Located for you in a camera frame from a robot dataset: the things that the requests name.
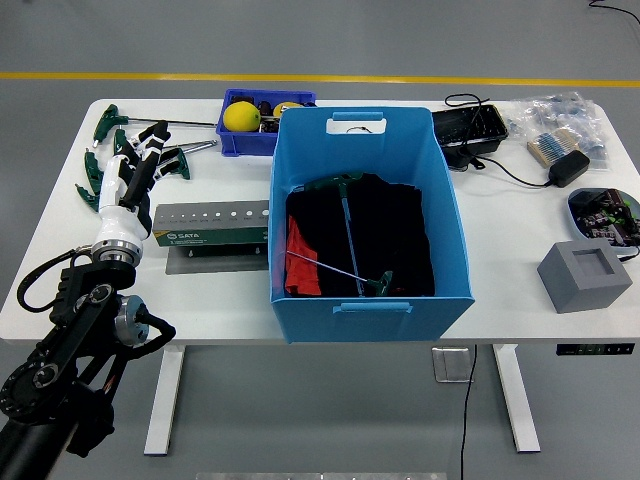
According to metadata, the large blue folding box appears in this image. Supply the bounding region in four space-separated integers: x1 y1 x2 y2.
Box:
268 106 476 345

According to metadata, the small green T-handle hex wrench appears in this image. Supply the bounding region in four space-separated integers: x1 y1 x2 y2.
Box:
285 251 395 297

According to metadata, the red cloth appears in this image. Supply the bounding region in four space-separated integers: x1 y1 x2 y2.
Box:
284 214 323 296

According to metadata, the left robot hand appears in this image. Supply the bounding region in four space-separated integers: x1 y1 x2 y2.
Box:
93 121 182 243

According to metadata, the yellow lemon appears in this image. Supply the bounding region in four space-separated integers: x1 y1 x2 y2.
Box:
223 100 263 133

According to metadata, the light blue bowl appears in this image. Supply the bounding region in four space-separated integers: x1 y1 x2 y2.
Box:
567 187 640 250

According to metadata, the black cable on floor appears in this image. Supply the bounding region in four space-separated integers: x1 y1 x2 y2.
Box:
587 0 640 24

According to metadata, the pile of circuit boards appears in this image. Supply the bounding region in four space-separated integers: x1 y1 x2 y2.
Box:
572 188 640 247

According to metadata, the black table control panel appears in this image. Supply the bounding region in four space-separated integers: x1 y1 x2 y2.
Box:
556 342 636 356

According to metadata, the large green T-handle hex wrench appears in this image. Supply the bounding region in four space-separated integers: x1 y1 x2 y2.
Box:
303 171 366 297

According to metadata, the black plastic tray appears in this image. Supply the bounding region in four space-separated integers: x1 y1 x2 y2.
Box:
430 104 510 171

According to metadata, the grey green wrench stand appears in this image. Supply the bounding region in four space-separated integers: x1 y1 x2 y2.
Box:
152 199 271 275

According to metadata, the black adapter cable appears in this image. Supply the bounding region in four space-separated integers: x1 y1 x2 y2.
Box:
444 93 554 189

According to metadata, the grey cube block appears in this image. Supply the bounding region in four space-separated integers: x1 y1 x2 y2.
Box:
537 238 634 315

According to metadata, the metal floor outlet cover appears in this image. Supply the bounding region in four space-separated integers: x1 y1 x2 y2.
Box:
432 346 475 384

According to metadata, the white table leg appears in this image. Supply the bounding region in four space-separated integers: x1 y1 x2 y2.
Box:
143 344 187 457
492 343 542 454

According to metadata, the clear bag of blue parts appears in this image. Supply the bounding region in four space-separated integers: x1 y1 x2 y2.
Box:
507 91 609 171

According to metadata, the black cloth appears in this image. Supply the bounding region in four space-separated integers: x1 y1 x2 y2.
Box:
284 172 436 299

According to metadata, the small blue parts bin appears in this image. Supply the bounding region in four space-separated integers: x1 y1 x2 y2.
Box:
215 88 318 157

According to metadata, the black power adapter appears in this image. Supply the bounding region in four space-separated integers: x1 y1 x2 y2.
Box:
548 149 591 189

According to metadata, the resistor strip bundle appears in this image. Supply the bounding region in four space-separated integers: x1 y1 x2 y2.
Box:
526 127 581 166

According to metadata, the yellow tape roll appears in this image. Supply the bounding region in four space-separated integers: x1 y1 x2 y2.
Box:
272 101 307 119

